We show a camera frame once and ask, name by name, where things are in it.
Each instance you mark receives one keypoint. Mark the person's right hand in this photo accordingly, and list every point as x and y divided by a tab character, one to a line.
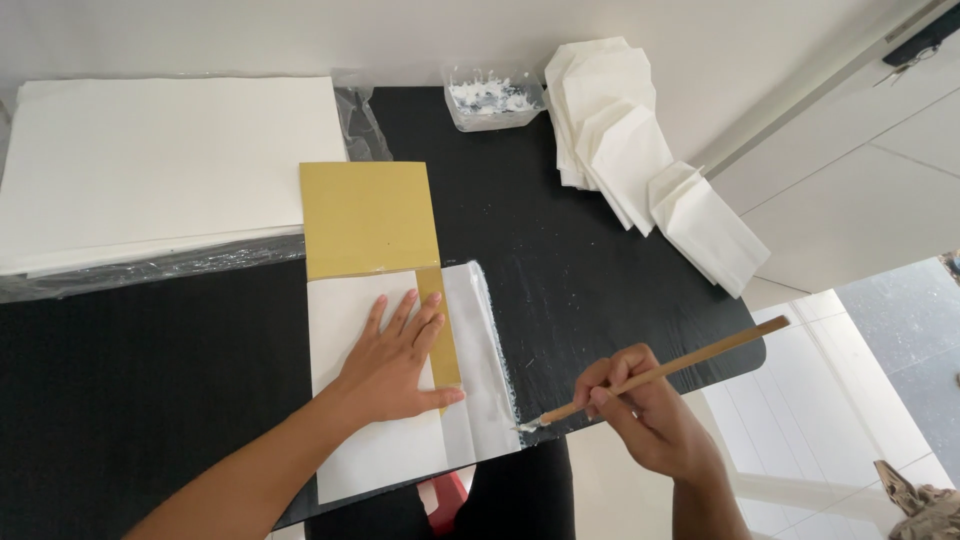
652	427

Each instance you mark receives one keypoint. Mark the person's left hand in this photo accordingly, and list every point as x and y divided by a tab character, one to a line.
390	375

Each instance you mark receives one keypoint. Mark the person's right fingers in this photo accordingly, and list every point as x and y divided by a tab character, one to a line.
611	382

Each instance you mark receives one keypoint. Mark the wooden glue brush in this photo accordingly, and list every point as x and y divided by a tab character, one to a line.
660	371

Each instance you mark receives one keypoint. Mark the white paper sheet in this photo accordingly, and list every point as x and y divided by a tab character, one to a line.
397	442

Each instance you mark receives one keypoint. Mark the gold cardboard template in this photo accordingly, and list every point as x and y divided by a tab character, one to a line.
367	221

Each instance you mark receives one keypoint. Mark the black table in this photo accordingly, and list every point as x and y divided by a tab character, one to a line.
585	247

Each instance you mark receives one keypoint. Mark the person's black trousers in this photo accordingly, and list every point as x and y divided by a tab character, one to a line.
487	499

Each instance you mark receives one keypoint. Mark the red plastic stool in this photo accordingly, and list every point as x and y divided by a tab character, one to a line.
448	501

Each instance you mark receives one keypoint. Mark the pile of white paper envelopes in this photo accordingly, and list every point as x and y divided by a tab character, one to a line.
630	150

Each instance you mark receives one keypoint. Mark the clear plastic glue container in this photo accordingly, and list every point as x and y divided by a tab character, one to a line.
491	101

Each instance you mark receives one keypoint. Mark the crumpled brown paper bag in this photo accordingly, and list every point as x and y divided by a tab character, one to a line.
919	502

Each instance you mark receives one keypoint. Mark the white door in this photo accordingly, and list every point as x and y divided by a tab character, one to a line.
847	150

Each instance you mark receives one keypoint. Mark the clear plastic wrap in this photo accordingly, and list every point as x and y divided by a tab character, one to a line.
187	259

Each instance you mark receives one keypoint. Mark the stack of white paper sheets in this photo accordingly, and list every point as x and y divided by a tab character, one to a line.
157	165

